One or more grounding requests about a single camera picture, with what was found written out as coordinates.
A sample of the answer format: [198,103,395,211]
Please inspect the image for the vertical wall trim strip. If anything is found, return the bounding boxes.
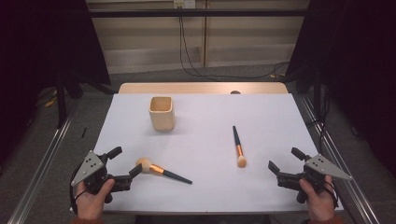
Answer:
[202,0,209,68]

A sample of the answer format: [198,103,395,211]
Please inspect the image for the white wall socket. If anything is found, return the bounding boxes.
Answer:
[173,0,197,9]

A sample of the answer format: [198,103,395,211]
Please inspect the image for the metal floor rail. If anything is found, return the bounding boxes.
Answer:
[7,102,79,224]
[300,94,381,224]

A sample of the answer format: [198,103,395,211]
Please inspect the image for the small slim makeup brush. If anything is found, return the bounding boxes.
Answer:
[232,125,248,169]

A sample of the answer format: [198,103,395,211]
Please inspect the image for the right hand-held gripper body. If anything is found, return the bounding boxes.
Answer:
[275,153,354,204]

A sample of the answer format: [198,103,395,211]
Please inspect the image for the white table mat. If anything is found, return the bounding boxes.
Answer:
[70,92,345,216]

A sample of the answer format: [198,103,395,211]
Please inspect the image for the black metal stand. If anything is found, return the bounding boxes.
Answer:
[295,69,325,120]
[55,69,116,129]

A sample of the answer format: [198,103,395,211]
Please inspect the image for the black horizontal bar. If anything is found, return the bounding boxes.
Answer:
[88,8,310,19]

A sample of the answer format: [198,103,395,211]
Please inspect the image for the black floor cable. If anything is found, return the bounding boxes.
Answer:
[306,90,332,155]

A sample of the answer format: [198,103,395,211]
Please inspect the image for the black curtain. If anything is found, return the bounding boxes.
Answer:
[284,0,396,179]
[0,0,112,166]

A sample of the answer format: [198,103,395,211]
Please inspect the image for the black wall cable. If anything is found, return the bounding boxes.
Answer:
[177,7,291,80]
[179,7,291,78]

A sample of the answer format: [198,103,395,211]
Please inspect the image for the beige square cup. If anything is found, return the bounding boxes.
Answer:
[148,96,176,133]

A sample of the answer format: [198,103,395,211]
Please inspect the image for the black gripper cord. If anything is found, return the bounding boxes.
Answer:
[68,164,88,216]
[323,175,340,210]

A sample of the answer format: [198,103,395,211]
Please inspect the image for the person's left hand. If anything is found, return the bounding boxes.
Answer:
[75,178,117,221]

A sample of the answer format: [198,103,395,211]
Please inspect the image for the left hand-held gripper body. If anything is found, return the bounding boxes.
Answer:
[70,150,133,204]

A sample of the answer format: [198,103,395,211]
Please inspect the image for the person's right hand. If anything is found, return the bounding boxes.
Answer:
[299,175,339,222]

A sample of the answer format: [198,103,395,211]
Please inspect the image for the large round makeup brush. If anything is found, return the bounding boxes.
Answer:
[135,157,193,185]

